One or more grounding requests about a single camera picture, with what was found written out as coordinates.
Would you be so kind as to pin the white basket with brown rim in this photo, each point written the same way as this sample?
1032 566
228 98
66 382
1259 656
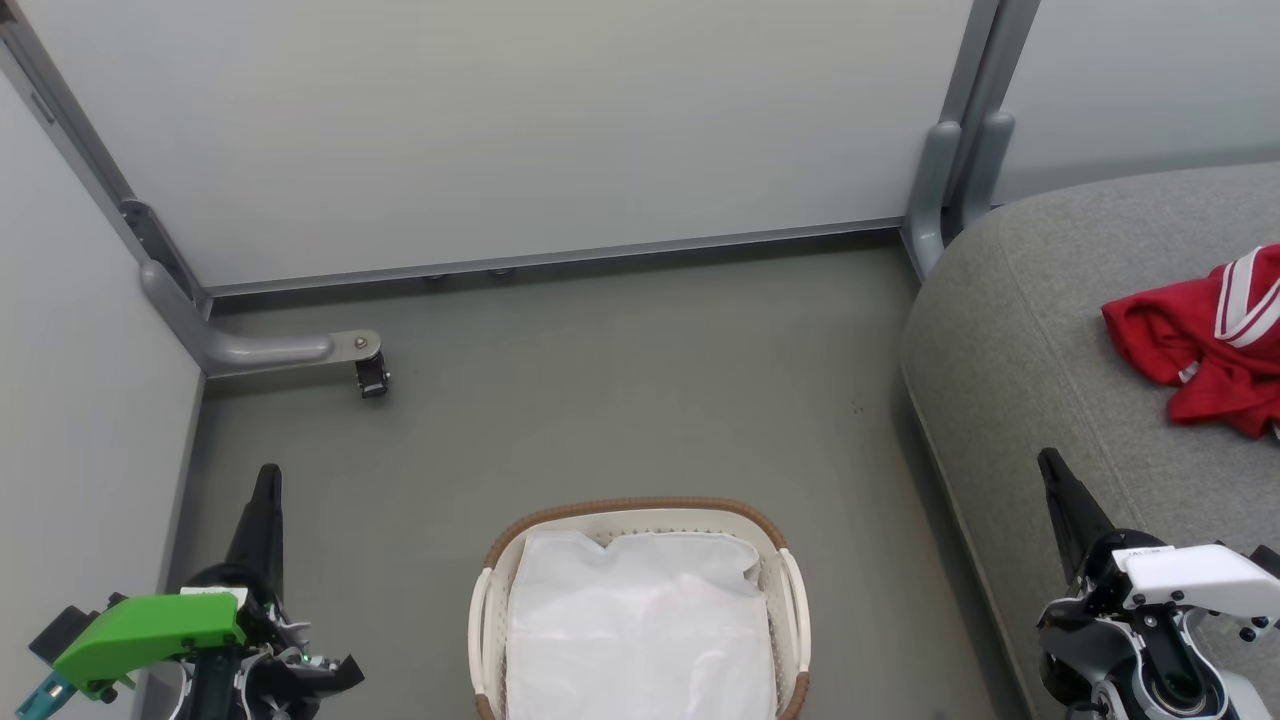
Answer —
790 620

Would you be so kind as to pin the red garment with white trim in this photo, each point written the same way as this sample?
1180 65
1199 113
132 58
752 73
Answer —
1215 350

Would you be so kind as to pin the grey partition post with caster foot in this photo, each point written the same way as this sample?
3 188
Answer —
250 350

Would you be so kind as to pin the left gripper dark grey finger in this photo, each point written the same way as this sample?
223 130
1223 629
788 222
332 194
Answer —
262 530

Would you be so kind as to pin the grey partition base rail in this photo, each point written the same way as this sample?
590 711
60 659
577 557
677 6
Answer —
560 258

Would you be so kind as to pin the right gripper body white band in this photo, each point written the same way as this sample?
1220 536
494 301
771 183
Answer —
1200 580

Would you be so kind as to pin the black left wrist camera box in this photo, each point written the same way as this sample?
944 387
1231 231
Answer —
62 628

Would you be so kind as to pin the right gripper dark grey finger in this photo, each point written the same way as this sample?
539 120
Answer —
1075 510

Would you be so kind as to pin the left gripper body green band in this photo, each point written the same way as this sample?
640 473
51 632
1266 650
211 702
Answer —
150 630

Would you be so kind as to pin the small black caster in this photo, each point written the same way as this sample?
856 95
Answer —
372 377

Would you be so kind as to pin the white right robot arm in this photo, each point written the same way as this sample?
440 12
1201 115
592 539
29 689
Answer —
1150 670

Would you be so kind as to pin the white cloth basket liner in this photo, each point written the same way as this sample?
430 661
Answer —
640 630

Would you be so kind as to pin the grey fabric sofa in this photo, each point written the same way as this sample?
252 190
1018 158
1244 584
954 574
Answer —
1010 350

